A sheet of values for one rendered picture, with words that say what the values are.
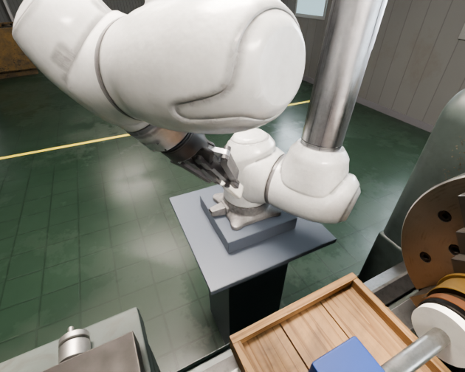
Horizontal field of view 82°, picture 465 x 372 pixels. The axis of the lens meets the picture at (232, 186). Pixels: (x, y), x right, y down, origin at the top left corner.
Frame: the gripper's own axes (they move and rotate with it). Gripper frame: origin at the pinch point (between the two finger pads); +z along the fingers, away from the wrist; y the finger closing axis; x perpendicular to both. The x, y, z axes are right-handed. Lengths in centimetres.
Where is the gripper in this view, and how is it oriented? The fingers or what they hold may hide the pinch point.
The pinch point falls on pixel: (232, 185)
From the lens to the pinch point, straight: 57.5
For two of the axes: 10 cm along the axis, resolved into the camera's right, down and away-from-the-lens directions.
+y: 8.6, 0.1, -5.2
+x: 2.3, -9.0, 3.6
